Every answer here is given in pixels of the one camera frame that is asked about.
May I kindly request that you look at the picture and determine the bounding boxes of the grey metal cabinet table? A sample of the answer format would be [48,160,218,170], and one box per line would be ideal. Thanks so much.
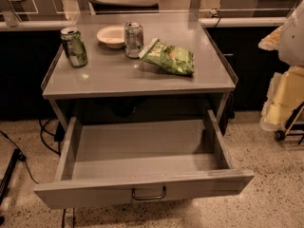
[43,12,238,117]

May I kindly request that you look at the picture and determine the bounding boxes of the black floor cable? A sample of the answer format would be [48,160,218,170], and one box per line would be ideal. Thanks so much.
[38,117,65,157]

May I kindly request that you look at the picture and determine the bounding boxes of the open grey top drawer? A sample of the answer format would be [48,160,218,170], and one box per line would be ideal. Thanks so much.
[34,112,254,209]

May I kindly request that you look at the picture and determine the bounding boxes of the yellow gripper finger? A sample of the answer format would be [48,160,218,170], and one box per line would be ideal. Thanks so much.
[259,103,293,131]
[273,67,304,109]

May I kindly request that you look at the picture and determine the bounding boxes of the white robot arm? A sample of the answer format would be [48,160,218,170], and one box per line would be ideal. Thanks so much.
[258,1,304,131]

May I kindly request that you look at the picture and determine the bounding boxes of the metal drawer handle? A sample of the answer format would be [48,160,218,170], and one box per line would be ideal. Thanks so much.
[131,186,167,201]

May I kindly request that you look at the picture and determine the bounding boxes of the wheeled cart base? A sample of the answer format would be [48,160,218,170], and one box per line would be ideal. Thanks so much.
[274,103,304,144]

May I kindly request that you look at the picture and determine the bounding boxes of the green jalapeno chip bag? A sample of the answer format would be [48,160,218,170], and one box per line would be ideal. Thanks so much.
[139,38,195,76]

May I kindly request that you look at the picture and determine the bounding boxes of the black stand leg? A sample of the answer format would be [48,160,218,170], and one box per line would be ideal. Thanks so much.
[0,149,26,204]

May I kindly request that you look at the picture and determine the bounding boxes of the green soda can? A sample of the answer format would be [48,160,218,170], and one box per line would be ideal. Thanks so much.
[61,27,87,67]

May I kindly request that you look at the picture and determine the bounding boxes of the silver soda can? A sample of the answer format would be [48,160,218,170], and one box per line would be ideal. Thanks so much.
[124,22,143,59]

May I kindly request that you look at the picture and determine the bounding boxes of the white paper bowl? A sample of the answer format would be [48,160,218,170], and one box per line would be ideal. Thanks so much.
[97,26,124,49]

